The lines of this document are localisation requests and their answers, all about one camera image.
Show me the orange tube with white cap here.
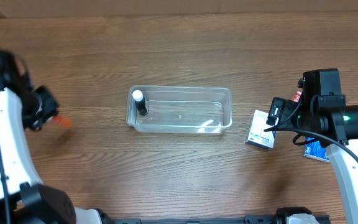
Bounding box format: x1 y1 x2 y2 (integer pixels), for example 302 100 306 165
51 115 73 128

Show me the dark bottle with white cap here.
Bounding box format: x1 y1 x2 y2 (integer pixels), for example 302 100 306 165
132 90 148 116

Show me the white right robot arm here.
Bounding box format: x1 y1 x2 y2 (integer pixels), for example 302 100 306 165
266 68 358 223

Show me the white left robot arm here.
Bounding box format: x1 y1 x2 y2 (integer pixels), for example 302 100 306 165
0 49 109 224

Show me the clear plastic container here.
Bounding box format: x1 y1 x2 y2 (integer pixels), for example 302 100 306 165
126 85 233 134

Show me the small red and white item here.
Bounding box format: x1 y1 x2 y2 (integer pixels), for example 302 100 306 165
292 91 302 102

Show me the white and blue box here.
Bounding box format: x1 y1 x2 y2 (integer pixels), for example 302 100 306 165
245 110 276 150

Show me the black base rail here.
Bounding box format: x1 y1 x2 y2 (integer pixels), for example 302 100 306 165
110 214 331 224

